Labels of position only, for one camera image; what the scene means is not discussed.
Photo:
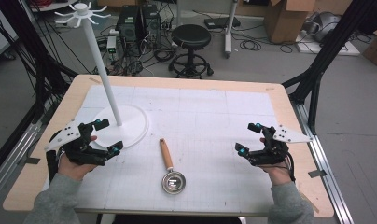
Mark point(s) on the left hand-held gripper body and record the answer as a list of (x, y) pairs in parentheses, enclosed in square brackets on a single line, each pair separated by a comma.
[(72, 146)]

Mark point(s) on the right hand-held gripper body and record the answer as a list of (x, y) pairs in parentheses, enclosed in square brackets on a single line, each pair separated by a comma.
[(272, 151)]

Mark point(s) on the person's left hand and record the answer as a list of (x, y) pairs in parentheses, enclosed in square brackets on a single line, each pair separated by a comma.
[(72, 169)]

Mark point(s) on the person's right hand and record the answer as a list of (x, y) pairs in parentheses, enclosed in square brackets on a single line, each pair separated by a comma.
[(278, 174)]

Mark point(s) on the white grid mat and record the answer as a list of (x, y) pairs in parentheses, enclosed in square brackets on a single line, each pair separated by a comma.
[(202, 130)]

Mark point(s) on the black tape strip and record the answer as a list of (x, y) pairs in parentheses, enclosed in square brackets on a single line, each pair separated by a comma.
[(317, 173), (30, 160)]

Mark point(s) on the white hook rack stand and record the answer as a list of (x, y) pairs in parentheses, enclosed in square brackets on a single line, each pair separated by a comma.
[(98, 59)]

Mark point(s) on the small white box green light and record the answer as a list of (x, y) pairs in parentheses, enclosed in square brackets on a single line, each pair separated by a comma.
[(111, 44)]

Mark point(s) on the black computer tower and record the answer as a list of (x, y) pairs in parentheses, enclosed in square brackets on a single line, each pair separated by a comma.
[(128, 26), (151, 26)]

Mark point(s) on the large open cardboard box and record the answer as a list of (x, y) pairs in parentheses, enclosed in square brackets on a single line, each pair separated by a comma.
[(286, 21)]

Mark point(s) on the flat black device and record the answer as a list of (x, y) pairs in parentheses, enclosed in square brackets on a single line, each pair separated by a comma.
[(221, 22)]

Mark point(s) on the black round stool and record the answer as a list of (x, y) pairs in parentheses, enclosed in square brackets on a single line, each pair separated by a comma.
[(190, 36)]

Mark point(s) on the flat white board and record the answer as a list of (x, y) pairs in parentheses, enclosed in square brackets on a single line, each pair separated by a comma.
[(348, 49)]

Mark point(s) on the grey rounded device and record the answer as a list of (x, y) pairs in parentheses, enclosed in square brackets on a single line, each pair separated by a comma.
[(325, 26)]

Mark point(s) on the small cardboard box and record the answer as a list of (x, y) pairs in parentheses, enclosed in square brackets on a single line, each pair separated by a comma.
[(376, 49)]

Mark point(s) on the aluminium rail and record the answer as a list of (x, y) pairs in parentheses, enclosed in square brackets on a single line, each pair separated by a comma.
[(12, 158), (323, 161)]

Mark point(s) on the black metal frame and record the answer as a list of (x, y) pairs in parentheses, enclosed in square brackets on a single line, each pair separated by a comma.
[(37, 62), (328, 53)]

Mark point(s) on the white stand post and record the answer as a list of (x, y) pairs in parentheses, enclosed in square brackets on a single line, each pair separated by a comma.
[(229, 28)]

